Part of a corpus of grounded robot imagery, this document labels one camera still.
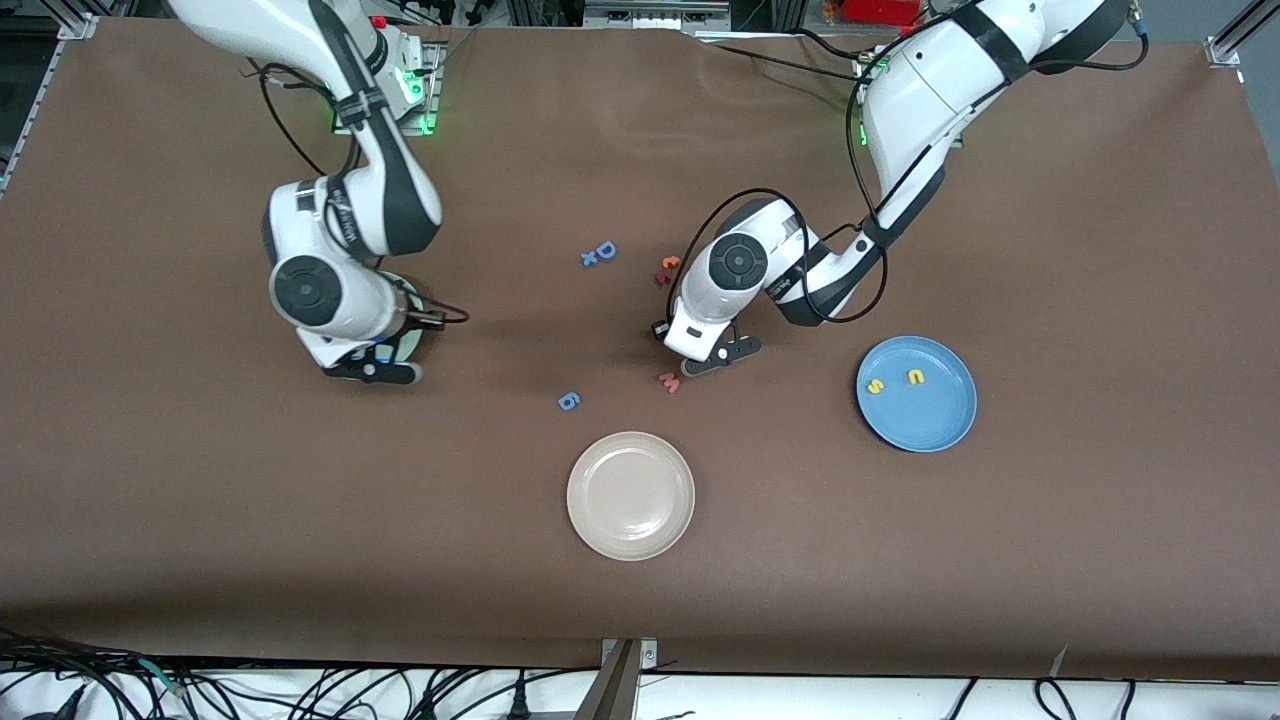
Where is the pale green plate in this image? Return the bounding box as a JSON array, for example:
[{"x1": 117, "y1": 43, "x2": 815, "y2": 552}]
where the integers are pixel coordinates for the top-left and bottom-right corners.
[{"x1": 383, "y1": 274, "x2": 426, "y2": 365}]

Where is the beige plate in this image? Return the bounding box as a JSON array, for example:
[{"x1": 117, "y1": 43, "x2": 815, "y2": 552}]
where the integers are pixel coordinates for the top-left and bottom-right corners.
[{"x1": 566, "y1": 431, "x2": 696, "y2": 562}]

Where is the blue plate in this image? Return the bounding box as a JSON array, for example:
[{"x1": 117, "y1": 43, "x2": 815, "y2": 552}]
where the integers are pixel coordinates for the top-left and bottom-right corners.
[{"x1": 856, "y1": 335, "x2": 978, "y2": 453}]

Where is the red box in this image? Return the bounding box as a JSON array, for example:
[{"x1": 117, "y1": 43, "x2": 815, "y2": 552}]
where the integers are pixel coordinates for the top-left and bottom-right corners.
[{"x1": 843, "y1": 0, "x2": 926, "y2": 26}]

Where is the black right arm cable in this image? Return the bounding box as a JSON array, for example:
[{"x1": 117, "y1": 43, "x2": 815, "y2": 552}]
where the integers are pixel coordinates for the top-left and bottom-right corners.
[{"x1": 245, "y1": 60, "x2": 471, "y2": 329}]

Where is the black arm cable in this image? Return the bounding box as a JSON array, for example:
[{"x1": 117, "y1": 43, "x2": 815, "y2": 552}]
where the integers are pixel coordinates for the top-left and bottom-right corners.
[
  {"x1": 245, "y1": 60, "x2": 471, "y2": 329},
  {"x1": 672, "y1": 0, "x2": 1151, "y2": 326}
]

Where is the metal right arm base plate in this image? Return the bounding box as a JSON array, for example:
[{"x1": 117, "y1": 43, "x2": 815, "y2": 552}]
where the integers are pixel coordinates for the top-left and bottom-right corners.
[{"x1": 398, "y1": 40, "x2": 443, "y2": 136}]

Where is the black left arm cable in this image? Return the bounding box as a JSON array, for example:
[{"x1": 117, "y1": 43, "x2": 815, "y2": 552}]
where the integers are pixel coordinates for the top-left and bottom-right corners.
[{"x1": 672, "y1": 0, "x2": 1151, "y2": 326}]

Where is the aluminium frame profile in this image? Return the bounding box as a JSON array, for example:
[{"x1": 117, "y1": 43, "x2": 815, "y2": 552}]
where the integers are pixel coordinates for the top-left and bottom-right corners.
[{"x1": 583, "y1": 0, "x2": 733, "y2": 33}]

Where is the metal clamp bracket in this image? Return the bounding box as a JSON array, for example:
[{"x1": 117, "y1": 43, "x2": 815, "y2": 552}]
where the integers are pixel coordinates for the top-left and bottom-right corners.
[{"x1": 575, "y1": 638, "x2": 659, "y2": 720}]

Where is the teal network cable plug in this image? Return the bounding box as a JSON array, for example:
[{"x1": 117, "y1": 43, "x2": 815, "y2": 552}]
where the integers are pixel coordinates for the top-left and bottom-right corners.
[{"x1": 140, "y1": 658, "x2": 189, "y2": 698}]

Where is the aluminium edge rail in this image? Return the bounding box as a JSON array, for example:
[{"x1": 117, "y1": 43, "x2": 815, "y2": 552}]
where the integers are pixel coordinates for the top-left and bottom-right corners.
[{"x1": 0, "y1": 38, "x2": 63, "y2": 196}]

